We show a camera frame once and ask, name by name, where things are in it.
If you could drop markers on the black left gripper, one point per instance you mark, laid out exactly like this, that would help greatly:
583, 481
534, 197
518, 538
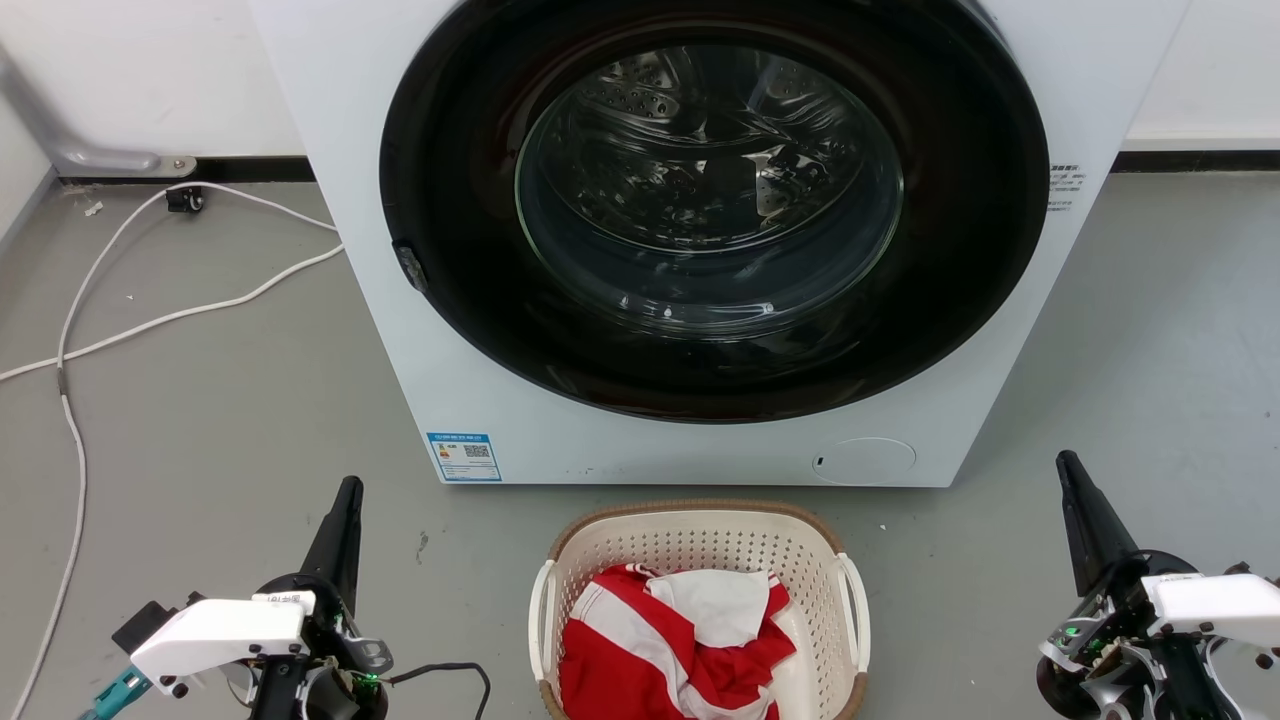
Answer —
325, 625

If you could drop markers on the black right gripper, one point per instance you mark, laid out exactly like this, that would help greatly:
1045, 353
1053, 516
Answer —
1125, 600

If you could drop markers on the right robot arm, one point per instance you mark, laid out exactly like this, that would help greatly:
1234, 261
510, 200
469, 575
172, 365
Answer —
1150, 685

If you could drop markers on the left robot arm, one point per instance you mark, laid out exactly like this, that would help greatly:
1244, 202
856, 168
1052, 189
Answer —
300, 695

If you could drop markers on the cream perforated laundry basket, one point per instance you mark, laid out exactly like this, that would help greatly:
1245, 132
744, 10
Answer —
700, 540

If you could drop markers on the blue energy label sticker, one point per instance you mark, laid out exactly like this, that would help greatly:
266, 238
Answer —
463, 457

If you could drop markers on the round white filter cover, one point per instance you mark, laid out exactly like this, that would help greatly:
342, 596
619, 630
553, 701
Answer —
865, 462

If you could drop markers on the teal connector plug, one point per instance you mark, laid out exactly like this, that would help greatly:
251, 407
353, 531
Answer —
115, 694

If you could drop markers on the red white striped garment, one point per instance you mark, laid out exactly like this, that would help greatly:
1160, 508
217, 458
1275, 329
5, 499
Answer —
620, 650

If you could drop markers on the small text sticker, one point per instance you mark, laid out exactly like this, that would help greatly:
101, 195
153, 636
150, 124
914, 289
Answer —
1063, 188

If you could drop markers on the black round washer door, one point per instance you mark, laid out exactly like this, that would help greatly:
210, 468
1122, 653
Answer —
450, 200

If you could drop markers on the white front-load washing machine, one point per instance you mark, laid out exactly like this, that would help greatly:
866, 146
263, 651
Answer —
330, 120

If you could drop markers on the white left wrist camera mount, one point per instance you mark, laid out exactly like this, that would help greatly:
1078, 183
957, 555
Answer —
220, 632

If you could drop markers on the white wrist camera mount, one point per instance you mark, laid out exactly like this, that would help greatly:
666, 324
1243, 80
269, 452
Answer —
220, 632
1215, 605

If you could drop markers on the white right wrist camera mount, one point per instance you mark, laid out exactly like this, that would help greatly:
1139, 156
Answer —
1215, 605

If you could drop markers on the grey wall pipe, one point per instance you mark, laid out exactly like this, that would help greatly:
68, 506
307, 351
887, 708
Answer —
45, 135

